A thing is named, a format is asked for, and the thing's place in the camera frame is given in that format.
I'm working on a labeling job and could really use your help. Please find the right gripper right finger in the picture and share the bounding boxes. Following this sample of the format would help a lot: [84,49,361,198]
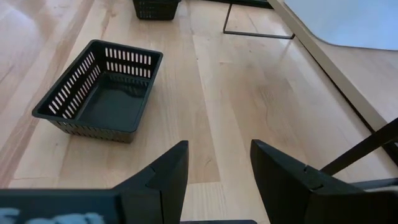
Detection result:
[250,139,398,224]

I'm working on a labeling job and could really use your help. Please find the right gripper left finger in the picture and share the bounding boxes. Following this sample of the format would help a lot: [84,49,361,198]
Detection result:
[111,139,190,224]

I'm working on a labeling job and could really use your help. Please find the black slotted plastic basket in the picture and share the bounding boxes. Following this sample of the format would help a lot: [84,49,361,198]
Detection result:
[31,39,164,144]
[132,0,182,21]

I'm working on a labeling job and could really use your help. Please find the wooden shelf with black legs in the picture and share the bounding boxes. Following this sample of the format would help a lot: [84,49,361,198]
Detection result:
[222,0,398,191]

